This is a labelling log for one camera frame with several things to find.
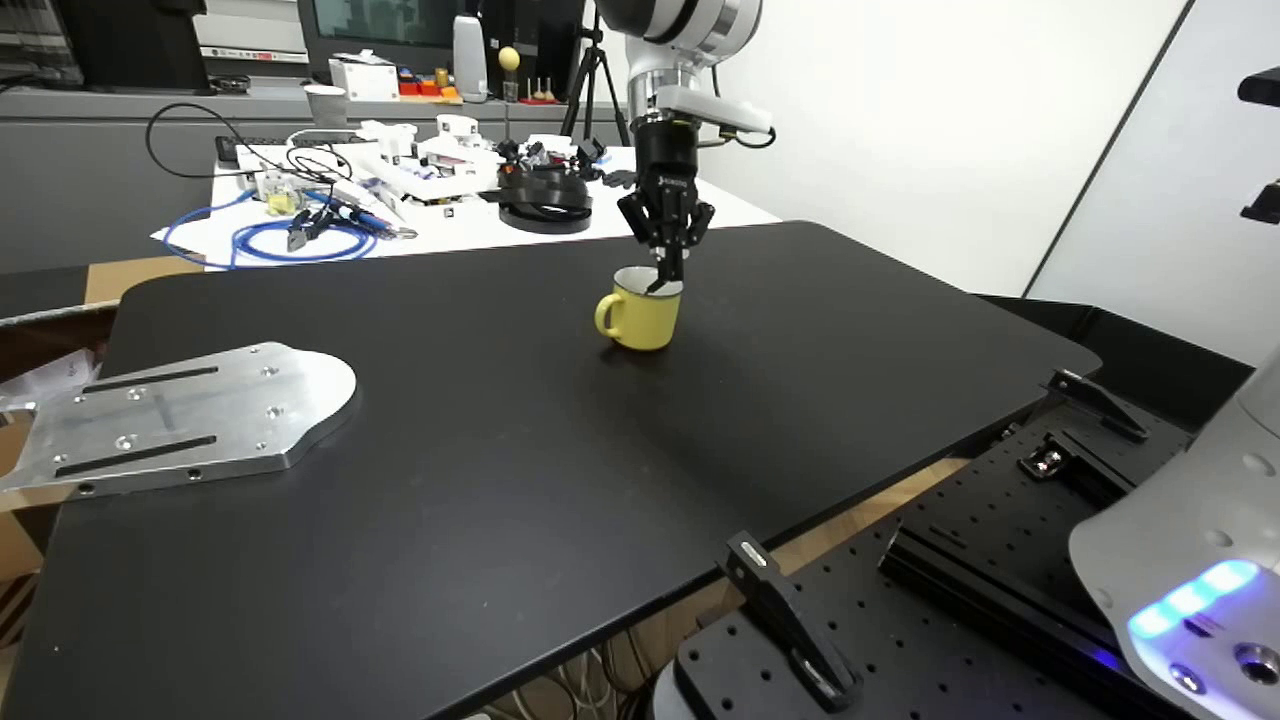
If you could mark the small white box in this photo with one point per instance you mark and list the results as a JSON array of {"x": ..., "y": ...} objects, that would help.
[{"x": 363, "y": 79}]

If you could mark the black optical breadboard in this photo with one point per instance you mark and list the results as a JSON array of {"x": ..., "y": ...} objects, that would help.
[{"x": 935, "y": 667}]

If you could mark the yellow cup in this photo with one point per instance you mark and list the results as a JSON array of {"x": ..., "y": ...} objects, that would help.
[{"x": 645, "y": 317}]

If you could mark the black table clamp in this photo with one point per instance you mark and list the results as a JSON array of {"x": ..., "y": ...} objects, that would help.
[
  {"x": 789, "y": 616},
  {"x": 1099, "y": 402}
]

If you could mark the black camera tripod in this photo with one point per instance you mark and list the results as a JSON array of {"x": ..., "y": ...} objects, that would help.
[{"x": 595, "y": 72}]

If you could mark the black pen with white cap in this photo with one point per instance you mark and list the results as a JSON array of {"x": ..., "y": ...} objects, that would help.
[{"x": 670, "y": 264}]

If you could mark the silver metal mounting plate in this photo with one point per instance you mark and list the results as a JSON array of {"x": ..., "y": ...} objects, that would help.
[{"x": 175, "y": 421}]

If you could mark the black computer monitor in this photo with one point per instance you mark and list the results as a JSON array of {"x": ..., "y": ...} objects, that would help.
[{"x": 383, "y": 27}]

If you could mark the yellow ball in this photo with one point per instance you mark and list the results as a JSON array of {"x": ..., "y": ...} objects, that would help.
[{"x": 509, "y": 58}]

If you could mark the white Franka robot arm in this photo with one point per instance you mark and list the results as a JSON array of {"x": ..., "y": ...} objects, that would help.
[{"x": 1184, "y": 532}]

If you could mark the black box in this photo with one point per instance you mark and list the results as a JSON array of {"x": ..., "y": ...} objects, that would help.
[{"x": 133, "y": 41}]

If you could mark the black aluminium rail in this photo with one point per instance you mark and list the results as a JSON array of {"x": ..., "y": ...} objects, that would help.
[{"x": 1001, "y": 586}]

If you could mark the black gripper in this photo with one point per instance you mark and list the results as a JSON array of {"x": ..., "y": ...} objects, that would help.
[{"x": 664, "y": 156}]

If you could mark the white cylinder speaker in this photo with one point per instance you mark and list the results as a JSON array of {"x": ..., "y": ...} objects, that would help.
[{"x": 469, "y": 58}]

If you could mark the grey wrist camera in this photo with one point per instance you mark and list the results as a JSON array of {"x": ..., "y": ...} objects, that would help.
[{"x": 737, "y": 122}]

